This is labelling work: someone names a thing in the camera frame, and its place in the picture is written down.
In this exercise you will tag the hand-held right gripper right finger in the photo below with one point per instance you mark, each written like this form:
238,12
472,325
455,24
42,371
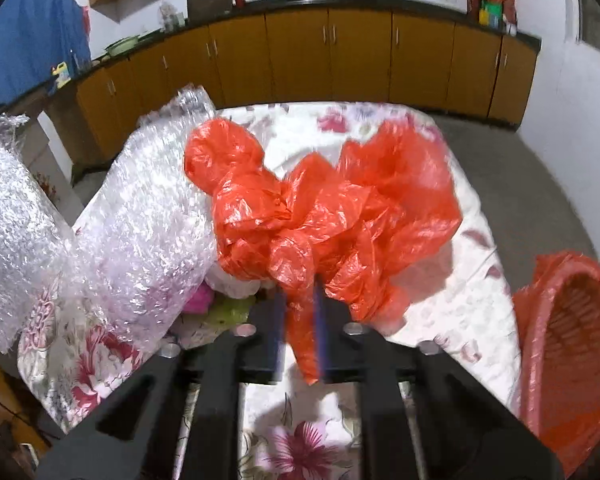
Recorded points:
320,340

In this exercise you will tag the large bubble wrap sheet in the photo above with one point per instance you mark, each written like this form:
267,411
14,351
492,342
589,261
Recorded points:
145,220

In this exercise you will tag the floral blanket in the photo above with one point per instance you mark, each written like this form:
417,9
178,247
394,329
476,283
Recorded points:
470,310

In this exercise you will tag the yellow-green wrapper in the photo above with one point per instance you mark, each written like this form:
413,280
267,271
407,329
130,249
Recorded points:
230,312

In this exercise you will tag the blue hanging cloth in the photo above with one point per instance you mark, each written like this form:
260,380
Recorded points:
25,35

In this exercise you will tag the brown lower kitchen cabinets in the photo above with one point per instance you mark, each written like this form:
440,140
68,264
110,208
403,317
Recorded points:
300,55

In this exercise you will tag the green pot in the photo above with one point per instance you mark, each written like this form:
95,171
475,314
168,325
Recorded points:
122,47

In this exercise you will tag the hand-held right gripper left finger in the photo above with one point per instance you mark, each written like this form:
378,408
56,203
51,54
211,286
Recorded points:
278,332

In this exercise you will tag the white plastic bag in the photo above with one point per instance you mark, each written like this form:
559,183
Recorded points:
235,282

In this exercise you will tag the orange plastic bag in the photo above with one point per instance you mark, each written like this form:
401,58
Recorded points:
575,340

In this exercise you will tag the black countertop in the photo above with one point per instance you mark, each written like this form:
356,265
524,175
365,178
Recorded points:
280,6

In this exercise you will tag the pink wrapper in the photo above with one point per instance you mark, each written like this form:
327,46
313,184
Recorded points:
198,300

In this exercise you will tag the red plastic bag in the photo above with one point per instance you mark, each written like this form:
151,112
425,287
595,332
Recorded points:
330,210

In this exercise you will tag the green box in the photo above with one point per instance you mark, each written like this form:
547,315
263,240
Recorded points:
490,15

